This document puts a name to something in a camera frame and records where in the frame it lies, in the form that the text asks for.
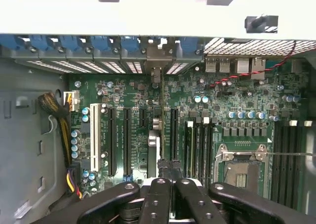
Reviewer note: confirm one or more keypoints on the short black expansion slot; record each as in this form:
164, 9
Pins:
143, 116

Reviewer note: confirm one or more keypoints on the medium black expansion slot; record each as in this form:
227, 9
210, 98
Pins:
174, 135

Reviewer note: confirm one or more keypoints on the green motherboard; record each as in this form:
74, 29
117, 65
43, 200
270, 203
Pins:
234, 98

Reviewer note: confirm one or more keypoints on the thin locking lever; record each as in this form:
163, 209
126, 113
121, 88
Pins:
291, 154

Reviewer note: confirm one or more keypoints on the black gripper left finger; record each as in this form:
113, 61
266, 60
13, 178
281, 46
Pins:
158, 204

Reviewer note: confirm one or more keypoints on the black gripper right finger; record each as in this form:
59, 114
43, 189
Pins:
197, 204

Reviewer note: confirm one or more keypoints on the CPU socket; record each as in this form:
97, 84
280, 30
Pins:
238, 179

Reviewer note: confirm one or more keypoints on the white expansion slot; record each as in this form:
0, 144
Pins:
95, 135

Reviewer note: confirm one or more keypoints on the green RAM stick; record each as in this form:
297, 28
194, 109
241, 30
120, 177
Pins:
190, 149

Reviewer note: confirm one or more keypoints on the open black PC case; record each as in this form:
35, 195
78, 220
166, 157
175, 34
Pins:
311, 140

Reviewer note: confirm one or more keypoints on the metal socket cover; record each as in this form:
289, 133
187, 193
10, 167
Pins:
244, 156

